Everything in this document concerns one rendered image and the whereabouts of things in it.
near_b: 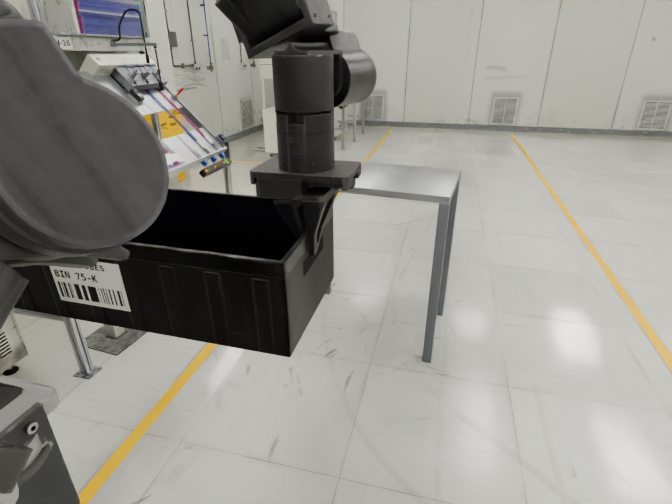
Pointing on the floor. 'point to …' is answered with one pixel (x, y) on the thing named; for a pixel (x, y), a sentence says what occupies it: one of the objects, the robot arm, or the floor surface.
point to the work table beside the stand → (398, 188)
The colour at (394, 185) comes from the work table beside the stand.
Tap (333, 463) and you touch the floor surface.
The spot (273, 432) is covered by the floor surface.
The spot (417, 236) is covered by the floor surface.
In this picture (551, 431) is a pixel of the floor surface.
